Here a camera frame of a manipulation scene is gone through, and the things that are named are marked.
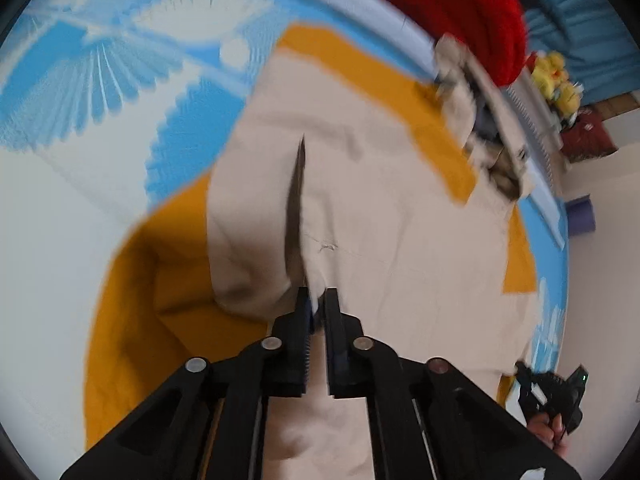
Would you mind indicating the blue white printed bedsheet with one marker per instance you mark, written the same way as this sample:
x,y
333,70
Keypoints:
x,y
90,75

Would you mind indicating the red fuzzy blanket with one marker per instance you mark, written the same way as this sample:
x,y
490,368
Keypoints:
x,y
465,5

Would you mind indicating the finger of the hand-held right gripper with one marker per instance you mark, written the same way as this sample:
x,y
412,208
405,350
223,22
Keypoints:
x,y
526,385

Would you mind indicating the orange cloth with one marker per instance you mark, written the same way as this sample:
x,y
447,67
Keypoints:
x,y
140,310

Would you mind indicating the beige pants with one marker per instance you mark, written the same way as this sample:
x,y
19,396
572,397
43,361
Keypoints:
x,y
400,220

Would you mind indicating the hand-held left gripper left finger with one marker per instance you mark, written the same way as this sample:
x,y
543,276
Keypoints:
x,y
301,332

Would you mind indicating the yellow plush toy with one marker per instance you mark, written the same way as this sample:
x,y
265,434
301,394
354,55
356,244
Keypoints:
x,y
549,67
567,97

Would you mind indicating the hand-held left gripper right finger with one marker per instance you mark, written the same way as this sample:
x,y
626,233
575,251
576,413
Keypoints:
x,y
334,335

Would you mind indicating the blue curtain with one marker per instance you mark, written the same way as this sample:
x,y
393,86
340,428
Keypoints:
x,y
570,15

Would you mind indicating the dark red bag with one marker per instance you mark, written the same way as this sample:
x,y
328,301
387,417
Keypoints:
x,y
587,135

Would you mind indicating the white bed frame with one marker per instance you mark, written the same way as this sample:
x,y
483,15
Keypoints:
x,y
537,125

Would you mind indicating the person's right hand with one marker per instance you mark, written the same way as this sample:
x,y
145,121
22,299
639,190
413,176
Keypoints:
x,y
544,432

